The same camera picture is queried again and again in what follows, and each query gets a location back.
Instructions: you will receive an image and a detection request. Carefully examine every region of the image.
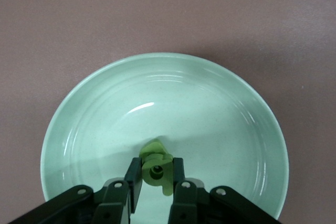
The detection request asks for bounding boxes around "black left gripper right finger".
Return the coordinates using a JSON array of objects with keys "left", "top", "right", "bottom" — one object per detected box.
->
[{"left": 167, "top": 157, "right": 287, "bottom": 224}]

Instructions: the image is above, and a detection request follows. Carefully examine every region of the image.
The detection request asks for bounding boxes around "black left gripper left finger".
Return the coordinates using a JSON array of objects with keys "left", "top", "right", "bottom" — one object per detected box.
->
[{"left": 7, "top": 157, "right": 144, "bottom": 224}]

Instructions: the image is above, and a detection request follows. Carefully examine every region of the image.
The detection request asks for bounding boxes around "brown table cover sheet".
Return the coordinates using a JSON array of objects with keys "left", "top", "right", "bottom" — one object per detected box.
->
[{"left": 0, "top": 0, "right": 336, "bottom": 224}]

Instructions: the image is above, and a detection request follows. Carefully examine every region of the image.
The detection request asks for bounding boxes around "green plate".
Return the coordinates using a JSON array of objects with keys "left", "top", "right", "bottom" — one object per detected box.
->
[{"left": 40, "top": 52, "right": 291, "bottom": 221}]

